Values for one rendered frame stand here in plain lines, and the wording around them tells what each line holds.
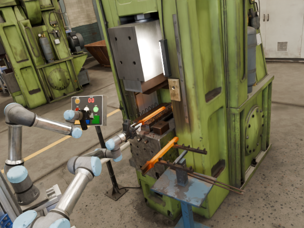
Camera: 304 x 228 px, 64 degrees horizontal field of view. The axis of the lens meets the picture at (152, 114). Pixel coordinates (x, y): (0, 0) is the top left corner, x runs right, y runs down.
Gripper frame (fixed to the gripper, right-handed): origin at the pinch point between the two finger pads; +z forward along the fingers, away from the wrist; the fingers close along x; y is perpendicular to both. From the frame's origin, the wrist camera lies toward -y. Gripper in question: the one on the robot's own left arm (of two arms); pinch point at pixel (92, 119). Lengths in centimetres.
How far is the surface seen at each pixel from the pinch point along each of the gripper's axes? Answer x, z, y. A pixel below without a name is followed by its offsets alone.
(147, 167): -65, -37, -34
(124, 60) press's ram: -41, -22, 44
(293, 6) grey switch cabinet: -252, 411, 264
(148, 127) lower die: -52, 2, -8
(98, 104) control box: -3.0, 5.3, 13.6
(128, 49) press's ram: -48, -29, 49
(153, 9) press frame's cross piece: -70, -36, 72
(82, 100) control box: 15.0, 5.3, 18.5
